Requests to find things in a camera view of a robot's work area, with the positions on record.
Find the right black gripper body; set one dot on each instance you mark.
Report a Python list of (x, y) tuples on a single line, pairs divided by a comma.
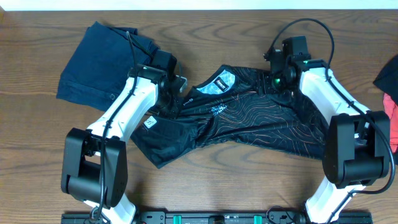
[(274, 83)]

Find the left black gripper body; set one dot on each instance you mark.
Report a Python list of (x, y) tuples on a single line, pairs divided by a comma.
[(170, 101)]

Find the black jersey with orange lines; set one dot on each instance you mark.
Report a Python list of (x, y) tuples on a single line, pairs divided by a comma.
[(227, 107)]

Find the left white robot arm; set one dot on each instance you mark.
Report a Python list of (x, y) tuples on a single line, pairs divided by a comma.
[(95, 161)]

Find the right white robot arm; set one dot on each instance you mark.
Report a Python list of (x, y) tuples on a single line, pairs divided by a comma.
[(357, 158)]

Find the folded navy blue trousers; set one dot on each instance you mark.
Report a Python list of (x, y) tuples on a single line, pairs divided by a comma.
[(97, 71)]

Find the black garment at table edge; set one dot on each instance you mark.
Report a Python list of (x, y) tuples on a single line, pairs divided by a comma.
[(387, 79)]

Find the red garment at table edge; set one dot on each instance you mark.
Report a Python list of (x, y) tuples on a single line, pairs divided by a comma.
[(390, 108)]

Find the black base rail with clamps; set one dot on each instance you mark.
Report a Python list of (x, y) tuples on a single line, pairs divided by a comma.
[(275, 215)]

